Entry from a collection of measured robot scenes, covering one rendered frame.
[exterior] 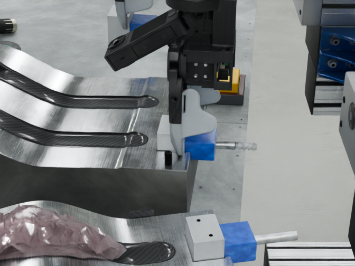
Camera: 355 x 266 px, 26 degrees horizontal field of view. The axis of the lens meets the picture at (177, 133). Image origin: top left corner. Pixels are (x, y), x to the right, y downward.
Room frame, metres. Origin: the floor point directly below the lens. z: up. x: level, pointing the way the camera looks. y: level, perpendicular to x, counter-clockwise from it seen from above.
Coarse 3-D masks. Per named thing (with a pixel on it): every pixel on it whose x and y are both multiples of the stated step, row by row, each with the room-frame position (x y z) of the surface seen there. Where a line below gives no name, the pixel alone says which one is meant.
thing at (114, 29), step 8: (112, 8) 1.20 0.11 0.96; (112, 16) 1.17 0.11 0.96; (128, 16) 1.16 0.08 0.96; (136, 16) 1.20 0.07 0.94; (144, 16) 1.20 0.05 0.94; (152, 16) 1.20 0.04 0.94; (112, 24) 1.17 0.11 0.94; (120, 24) 1.16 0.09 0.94; (128, 24) 1.16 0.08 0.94; (136, 24) 1.17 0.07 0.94; (112, 32) 1.17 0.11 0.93; (120, 32) 1.16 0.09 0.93
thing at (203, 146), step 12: (168, 120) 0.90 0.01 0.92; (168, 132) 0.86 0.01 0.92; (216, 132) 0.89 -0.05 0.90; (168, 144) 0.86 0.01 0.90; (192, 144) 0.86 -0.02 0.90; (204, 144) 0.86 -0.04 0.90; (216, 144) 0.87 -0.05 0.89; (228, 144) 0.87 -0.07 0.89; (240, 144) 0.87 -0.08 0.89; (252, 144) 0.87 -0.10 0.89; (192, 156) 0.86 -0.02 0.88; (204, 156) 0.86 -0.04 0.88
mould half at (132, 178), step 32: (32, 64) 1.08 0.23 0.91; (0, 96) 0.96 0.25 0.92; (32, 96) 1.00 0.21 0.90; (160, 96) 1.02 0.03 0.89; (0, 128) 0.89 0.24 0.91; (64, 128) 0.93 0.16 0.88; (96, 128) 0.93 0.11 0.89; (128, 128) 0.93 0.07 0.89; (0, 160) 0.84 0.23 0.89; (32, 160) 0.85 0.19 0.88; (64, 160) 0.85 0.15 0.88; (96, 160) 0.84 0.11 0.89; (128, 160) 0.84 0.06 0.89; (160, 160) 0.84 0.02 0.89; (192, 160) 0.88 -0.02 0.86; (0, 192) 0.84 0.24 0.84; (32, 192) 0.84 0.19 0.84; (64, 192) 0.83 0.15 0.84; (96, 192) 0.83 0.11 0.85; (128, 192) 0.82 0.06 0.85; (160, 192) 0.82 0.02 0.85; (192, 192) 0.89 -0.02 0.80
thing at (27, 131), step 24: (0, 72) 1.04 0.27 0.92; (48, 96) 1.02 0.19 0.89; (72, 96) 1.03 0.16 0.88; (96, 96) 1.02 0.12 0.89; (120, 96) 1.02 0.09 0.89; (144, 96) 1.01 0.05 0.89; (0, 120) 0.92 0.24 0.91; (48, 144) 0.89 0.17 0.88; (72, 144) 0.90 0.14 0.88; (96, 144) 0.89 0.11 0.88; (120, 144) 0.89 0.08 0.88; (144, 144) 0.88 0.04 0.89
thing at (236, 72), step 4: (236, 72) 1.20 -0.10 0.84; (228, 76) 1.19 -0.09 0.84; (232, 76) 1.19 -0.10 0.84; (236, 76) 1.19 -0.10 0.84; (220, 80) 1.17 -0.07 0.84; (224, 80) 1.17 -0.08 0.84; (228, 80) 1.17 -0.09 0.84; (232, 80) 1.17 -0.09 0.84; (236, 80) 1.17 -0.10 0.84; (232, 84) 1.16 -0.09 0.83; (236, 84) 1.16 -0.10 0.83; (232, 88) 1.16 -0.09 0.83; (236, 88) 1.16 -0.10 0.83; (236, 92) 1.16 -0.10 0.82
